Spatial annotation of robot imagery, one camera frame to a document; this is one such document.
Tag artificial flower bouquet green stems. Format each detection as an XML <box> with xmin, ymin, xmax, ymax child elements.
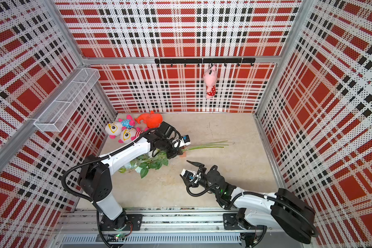
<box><xmin>118</xmin><ymin>141</ymin><xmax>230</xmax><ymax>178</ymax></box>

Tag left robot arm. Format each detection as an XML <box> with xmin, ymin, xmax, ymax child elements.
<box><xmin>61</xmin><ymin>122</ymin><xmax>191</xmax><ymax>229</ymax></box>

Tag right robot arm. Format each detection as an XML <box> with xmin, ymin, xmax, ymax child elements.
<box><xmin>180</xmin><ymin>162</ymin><xmax>319</xmax><ymax>244</ymax></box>

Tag red whale plush toy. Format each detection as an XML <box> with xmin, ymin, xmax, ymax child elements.
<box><xmin>135</xmin><ymin>111</ymin><xmax>163</xmax><ymax>129</ymax></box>

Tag white fish plush pink fins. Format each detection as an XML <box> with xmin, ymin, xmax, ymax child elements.
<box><xmin>118</xmin><ymin>127</ymin><xmax>143</xmax><ymax>144</ymax></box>

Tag white fish plush blue fins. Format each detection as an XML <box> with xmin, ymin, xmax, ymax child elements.
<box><xmin>105</xmin><ymin>115</ymin><xmax>135</xmax><ymax>139</ymax></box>

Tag pink hanging plush doll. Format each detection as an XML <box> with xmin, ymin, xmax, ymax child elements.
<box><xmin>203</xmin><ymin>65</ymin><xmax>218</xmax><ymax>99</ymax></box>

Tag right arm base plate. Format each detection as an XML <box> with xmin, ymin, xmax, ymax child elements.
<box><xmin>222</xmin><ymin>212</ymin><xmax>266</xmax><ymax>230</ymax></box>

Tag black hook rail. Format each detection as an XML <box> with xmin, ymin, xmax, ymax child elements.
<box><xmin>155</xmin><ymin>57</ymin><xmax>256</xmax><ymax>66</ymax></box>

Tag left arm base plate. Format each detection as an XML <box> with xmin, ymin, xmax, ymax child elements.
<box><xmin>99</xmin><ymin>214</ymin><xmax>143</xmax><ymax>231</ymax></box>

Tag white wire mesh basket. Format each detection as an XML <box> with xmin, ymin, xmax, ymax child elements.
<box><xmin>34</xmin><ymin>68</ymin><xmax>100</xmax><ymax>132</ymax></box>

